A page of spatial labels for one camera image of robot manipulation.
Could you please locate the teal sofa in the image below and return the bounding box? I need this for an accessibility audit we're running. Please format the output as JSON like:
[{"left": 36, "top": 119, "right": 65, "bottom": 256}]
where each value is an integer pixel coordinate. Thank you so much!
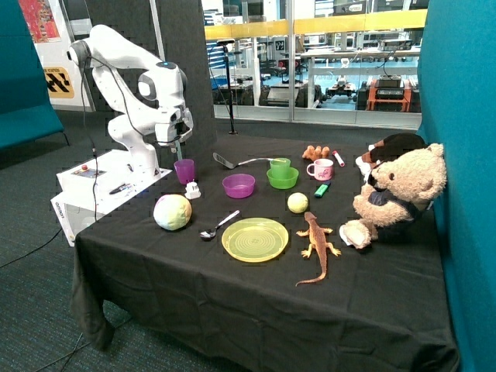
[{"left": 1, "top": 0, "right": 64, "bottom": 150}]

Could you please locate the red wall poster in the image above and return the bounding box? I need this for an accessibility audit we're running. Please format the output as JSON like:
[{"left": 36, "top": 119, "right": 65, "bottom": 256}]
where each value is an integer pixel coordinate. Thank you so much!
[{"left": 19, "top": 0, "right": 60, "bottom": 43}]

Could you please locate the teal partition wall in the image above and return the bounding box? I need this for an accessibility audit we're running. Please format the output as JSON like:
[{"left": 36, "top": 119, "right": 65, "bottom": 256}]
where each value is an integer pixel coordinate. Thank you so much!
[{"left": 418, "top": 1, "right": 495, "bottom": 371}]

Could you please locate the pastel plush ball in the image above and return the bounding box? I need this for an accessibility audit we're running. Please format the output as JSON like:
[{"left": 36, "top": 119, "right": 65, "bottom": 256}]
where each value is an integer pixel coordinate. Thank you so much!
[{"left": 153, "top": 194, "right": 192, "bottom": 231}]

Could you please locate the yellow black sign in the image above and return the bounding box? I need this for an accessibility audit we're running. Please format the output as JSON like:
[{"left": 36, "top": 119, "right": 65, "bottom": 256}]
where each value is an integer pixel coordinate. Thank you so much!
[{"left": 43, "top": 67, "right": 74, "bottom": 99}]

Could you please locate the white lab workbench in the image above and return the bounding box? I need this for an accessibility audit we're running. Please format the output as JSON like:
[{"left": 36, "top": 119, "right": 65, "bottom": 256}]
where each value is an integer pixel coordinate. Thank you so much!
[{"left": 301, "top": 44, "right": 420, "bottom": 110}]

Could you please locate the white power adapter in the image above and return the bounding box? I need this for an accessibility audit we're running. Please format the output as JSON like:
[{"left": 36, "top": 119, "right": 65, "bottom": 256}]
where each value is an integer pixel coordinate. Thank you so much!
[{"left": 184, "top": 181, "right": 202, "bottom": 200}]

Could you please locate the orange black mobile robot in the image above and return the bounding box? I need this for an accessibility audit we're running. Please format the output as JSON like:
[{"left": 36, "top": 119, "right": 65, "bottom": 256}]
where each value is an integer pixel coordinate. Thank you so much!
[{"left": 356, "top": 75, "right": 421, "bottom": 113}]

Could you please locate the green plastic cup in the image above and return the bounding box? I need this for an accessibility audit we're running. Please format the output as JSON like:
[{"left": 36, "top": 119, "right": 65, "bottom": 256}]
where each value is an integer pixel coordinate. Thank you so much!
[{"left": 270, "top": 158, "right": 291, "bottom": 180}]

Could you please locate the yellow tennis ball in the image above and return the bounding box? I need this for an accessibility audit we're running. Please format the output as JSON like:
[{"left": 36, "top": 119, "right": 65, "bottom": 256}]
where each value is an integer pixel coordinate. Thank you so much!
[{"left": 287, "top": 192, "right": 308, "bottom": 214}]

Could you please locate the brown white plush dog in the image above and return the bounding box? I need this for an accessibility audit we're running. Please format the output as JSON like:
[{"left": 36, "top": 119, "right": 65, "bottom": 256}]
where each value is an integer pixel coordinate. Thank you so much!
[{"left": 355, "top": 133, "right": 427, "bottom": 183}]

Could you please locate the green highlighter pen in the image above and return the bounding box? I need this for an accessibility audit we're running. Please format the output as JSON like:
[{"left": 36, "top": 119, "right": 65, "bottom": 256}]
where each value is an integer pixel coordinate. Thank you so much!
[{"left": 314, "top": 180, "right": 332, "bottom": 198}]

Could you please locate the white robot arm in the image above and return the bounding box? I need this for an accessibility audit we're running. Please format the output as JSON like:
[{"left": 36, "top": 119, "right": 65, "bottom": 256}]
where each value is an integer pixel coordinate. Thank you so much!
[{"left": 68, "top": 25, "right": 194, "bottom": 179}]

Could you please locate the orange toy figure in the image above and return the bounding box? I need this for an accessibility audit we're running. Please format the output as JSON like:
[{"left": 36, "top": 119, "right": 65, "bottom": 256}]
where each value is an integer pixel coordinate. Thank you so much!
[{"left": 301, "top": 145, "right": 330, "bottom": 161}]

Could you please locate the yellow plastic plate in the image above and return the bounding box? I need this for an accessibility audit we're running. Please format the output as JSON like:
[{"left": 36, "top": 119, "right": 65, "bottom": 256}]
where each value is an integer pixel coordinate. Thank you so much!
[{"left": 222, "top": 218, "right": 289, "bottom": 263}]

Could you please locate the purple plastic cup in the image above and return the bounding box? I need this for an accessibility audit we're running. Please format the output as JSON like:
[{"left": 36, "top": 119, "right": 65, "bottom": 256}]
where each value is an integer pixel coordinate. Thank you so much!
[{"left": 174, "top": 159, "right": 195, "bottom": 185}]

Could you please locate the black tablecloth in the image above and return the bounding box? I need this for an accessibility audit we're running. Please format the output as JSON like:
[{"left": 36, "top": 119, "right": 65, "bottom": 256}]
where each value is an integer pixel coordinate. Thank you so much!
[{"left": 71, "top": 135, "right": 460, "bottom": 371}]

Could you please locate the metal spoon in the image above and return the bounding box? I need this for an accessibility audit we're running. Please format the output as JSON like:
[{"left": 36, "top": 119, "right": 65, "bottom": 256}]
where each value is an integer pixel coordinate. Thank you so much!
[{"left": 199, "top": 210, "right": 240, "bottom": 241}]

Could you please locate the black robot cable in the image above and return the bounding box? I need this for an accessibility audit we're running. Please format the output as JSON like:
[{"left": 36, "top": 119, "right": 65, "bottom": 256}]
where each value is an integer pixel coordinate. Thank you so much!
[{"left": 0, "top": 53, "right": 160, "bottom": 269}]

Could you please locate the white robot control box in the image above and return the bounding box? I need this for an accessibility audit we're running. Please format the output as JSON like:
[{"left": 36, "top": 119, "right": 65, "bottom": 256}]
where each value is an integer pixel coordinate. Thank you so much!
[{"left": 51, "top": 150, "right": 171, "bottom": 246}]

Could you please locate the grey slotted spatula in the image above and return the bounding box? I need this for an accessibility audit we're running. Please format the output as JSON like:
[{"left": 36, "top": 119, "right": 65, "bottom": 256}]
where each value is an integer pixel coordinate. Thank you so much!
[{"left": 212, "top": 153, "right": 285, "bottom": 170}]

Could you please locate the pink printed mug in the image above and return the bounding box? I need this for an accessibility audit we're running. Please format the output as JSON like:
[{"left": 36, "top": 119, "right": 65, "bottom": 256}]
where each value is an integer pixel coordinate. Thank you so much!
[{"left": 306, "top": 158, "right": 333, "bottom": 181}]

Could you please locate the green plastic bowl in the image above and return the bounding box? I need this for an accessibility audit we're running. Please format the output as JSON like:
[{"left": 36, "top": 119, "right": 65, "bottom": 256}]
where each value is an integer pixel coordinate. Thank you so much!
[{"left": 267, "top": 167, "right": 299, "bottom": 190}]

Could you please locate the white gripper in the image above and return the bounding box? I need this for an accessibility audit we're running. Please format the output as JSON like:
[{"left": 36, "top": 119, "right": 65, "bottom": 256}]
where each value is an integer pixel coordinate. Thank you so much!
[{"left": 154, "top": 108, "right": 194, "bottom": 160}]

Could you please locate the red white marker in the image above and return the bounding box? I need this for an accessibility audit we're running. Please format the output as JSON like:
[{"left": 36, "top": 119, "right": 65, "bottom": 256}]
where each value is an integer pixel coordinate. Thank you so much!
[{"left": 332, "top": 150, "right": 345, "bottom": 167}]

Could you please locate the beige teddy bear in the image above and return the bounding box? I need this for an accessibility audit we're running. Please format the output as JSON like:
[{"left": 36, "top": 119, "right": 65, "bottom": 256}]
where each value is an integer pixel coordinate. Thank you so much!
[{"left": 339, "top": 143, "right": 447, "bottom": 249}]

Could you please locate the orange toy lizard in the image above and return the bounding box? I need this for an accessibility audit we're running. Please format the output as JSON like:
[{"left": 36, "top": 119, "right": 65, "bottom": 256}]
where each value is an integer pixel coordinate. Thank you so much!
[{"left": 296, "top": 212, "right": 342, "bottom": 286}]

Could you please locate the purple plastic bowl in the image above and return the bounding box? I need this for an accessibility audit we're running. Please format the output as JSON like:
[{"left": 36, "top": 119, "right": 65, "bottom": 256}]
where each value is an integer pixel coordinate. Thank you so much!
[{"left": 222, "top": 174, "right": 256, "bottom": 198}]

